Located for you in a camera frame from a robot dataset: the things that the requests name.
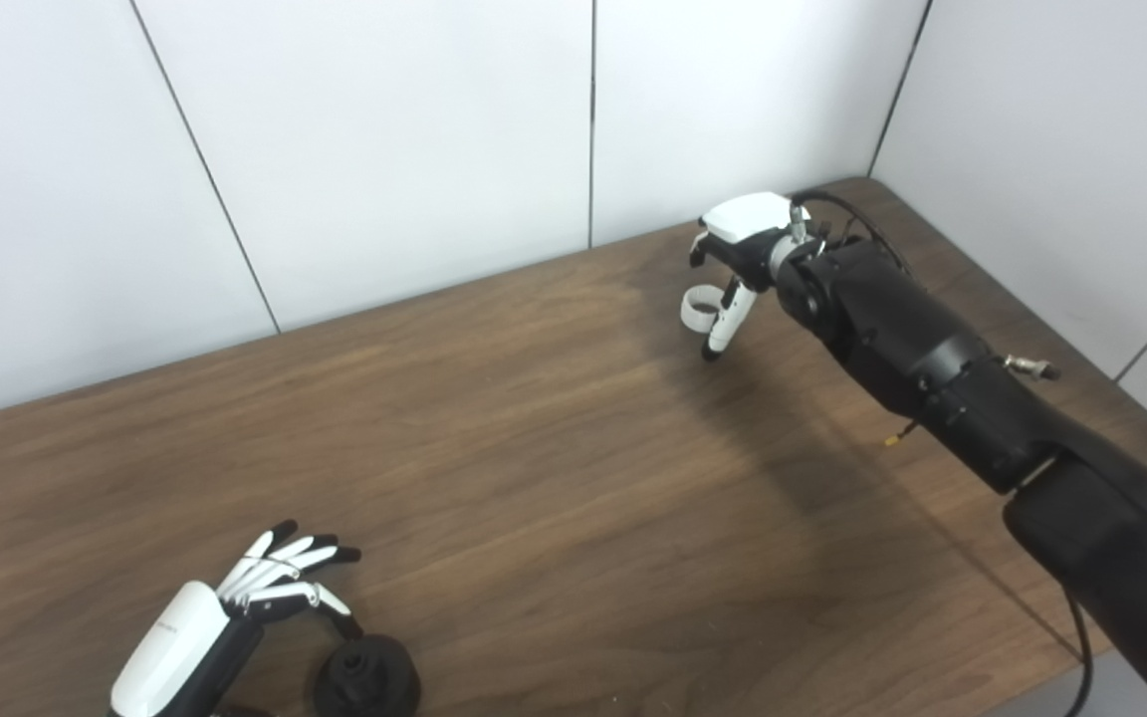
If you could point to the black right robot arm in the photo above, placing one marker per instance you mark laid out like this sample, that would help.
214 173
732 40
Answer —
942 368

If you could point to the white and black left hand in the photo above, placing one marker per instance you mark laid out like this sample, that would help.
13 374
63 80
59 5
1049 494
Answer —
170 652

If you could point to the round black part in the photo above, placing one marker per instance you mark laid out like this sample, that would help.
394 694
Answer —
369 682

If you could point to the white and black right hand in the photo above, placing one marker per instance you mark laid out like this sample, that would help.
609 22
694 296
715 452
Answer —
753 219

